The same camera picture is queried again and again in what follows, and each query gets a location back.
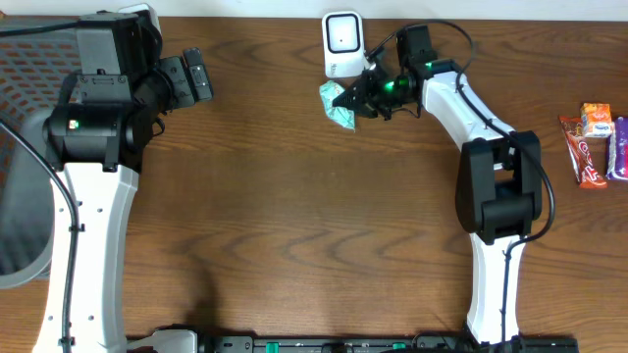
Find green wet wipes pack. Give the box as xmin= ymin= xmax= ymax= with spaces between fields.
xmin=319 ymin=80 xmax=355 ymax=131

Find orange chocolate bar wrapper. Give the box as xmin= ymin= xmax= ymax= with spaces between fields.
xmin=558 ymin=117 xmax=607 ymax=189

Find small orange tissue packet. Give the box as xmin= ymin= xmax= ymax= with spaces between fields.
xmin=581 ymin=103 xmax=614 ymax=138

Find purple red tissue pack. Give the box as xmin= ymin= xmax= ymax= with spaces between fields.
xmin=606 ymin=117 xmax=627 ymax=181

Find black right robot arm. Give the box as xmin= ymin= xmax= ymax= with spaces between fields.
xmin=331 ymin=25 xmax=547 ymax=352

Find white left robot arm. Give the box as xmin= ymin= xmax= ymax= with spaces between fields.
xmin=34 ymin=4 xmax=214 ymax=352

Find white barcode scanner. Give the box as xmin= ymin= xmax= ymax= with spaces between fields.
xmin=321 ymin=11 xmax=366 ymax=78

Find dark grey plastic basket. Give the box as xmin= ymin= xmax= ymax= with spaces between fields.
xmin=0 ymin=16 xmax=82 ymax=290

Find black mounting rail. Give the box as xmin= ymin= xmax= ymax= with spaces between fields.
xmin=125 ymin=334 xmax=581 ymax=353

